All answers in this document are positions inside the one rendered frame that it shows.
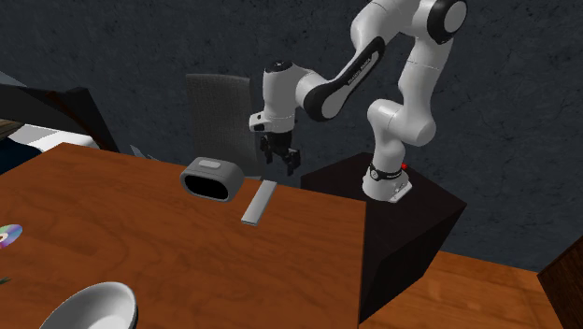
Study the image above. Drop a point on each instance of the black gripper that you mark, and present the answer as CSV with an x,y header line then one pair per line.
x,y
276,139

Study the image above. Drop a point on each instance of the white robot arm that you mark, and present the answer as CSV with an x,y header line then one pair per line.
x,y
387,123

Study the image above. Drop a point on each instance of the grey flat remote control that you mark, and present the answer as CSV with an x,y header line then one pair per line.
x,y
259,202

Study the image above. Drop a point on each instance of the grey oval speaker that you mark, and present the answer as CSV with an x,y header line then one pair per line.
x,y
213,178

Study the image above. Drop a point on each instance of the grey office chair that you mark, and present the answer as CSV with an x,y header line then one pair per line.
x,y
221,118

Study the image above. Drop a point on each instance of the dark robot stand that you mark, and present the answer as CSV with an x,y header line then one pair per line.
x,y
400,237

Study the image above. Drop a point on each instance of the dark bed with white sheet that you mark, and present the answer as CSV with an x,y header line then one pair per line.
x,y
50,123

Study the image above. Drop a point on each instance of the white bowl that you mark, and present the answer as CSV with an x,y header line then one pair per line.
x,y
98,307

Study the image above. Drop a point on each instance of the iridescent disc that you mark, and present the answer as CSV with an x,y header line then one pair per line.
x,y
9,235

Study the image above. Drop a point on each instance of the dark wooden cabinet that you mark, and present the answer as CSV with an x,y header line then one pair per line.
x,y
564,282

